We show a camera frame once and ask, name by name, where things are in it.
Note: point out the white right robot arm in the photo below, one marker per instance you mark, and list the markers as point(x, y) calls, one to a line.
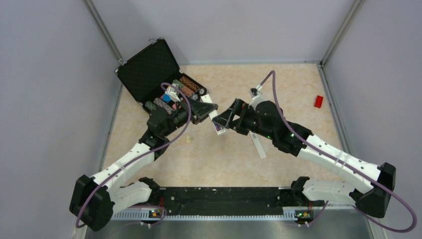
point(363, 182)

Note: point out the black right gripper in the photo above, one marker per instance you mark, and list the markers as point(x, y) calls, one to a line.
point(239, 107)

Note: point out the blue purple battery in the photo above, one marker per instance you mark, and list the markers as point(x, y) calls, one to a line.
point(217, 127)

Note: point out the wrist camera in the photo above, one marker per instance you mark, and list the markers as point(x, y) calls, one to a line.
point(257, 96)
point(172, 93)

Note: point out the blue poker chip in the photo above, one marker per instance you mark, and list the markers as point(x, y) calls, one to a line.
point(166, 98)

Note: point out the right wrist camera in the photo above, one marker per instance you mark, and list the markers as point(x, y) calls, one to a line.
point(257, 96)

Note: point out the white remote control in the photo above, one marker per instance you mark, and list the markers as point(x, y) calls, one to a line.
point(207, 99)

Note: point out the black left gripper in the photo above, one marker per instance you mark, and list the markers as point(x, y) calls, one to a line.
point(199, 110)

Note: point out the red block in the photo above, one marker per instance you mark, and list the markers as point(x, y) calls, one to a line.
point(318, 101)

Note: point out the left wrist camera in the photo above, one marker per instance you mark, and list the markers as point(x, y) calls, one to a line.
point(172, 93)

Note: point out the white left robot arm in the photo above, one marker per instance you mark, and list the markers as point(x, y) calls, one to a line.
point(97, 198)

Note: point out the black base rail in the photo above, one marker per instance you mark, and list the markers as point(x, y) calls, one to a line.
point(228, 204)

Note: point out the black poker chip case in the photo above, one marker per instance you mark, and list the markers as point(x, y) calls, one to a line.
point(143, 74)

